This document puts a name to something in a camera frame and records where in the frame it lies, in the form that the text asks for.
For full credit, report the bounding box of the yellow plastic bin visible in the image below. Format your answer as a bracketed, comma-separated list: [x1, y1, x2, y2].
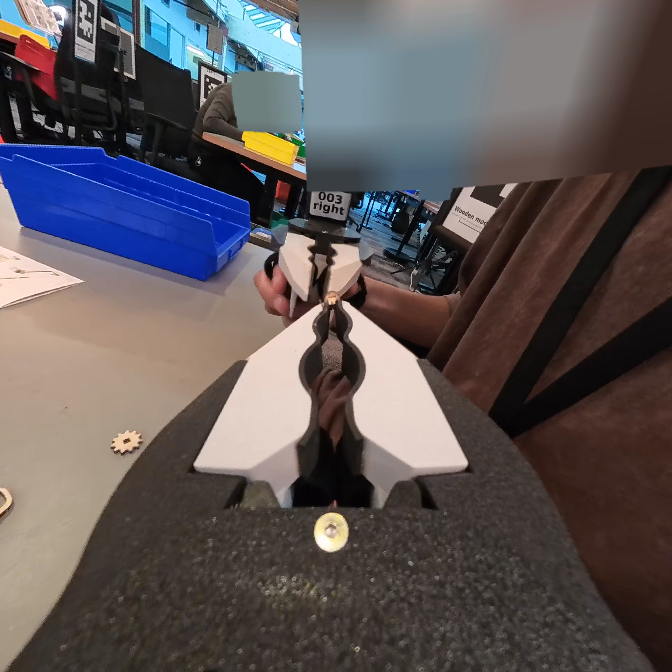
[241, 131, 300, 166]

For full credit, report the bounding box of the black office chair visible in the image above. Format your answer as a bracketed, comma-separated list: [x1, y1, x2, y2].
[134, 44, 199, 158]
[52, 31, 138, 148]

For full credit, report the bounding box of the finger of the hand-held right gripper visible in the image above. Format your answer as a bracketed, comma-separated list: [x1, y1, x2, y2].
[277, 232, 322, 319]
[322, 243, 364, 298]

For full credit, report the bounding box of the printed instruction sheet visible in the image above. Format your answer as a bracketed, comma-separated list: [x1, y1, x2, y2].
[0, 246, 85, 309]

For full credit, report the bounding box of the red fabric item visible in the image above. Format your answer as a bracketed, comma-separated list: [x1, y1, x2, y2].
[15, 34, 60, 102]

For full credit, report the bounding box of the small wooden gear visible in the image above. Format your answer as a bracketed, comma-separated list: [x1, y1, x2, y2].
[110, 429, 144, 456]

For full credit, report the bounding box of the blue plastic bin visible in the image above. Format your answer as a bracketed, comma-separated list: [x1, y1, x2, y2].
[0, 143, 252, 282]

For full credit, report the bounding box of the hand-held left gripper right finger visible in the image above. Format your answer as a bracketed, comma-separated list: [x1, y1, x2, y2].
[335, 302, 469, 508]

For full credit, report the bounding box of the person's right forearm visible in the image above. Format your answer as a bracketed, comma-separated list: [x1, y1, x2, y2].
[365, 275, 464, 350]

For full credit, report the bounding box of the white paper sign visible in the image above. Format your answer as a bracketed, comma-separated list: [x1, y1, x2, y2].
[440, 184, 519, 246]

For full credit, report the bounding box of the black strap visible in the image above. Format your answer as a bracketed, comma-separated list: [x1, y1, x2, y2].
[506, 302, 672, 439]
[488, 167, 672, 428]

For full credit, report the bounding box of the person's right hand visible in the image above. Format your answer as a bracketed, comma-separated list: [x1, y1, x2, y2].
[254, 264, 369, 318]

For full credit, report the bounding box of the printed marker tag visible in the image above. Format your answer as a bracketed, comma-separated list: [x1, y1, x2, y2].
[114, 25, 137, 81]
[75, 0, 100, 63]
[198, 62, 233, 107]

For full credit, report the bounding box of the wooden table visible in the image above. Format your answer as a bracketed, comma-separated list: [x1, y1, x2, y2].
[202, 131, 308, 228]

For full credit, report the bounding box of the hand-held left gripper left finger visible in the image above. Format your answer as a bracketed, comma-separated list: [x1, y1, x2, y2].
[193, 309, 328, 508]

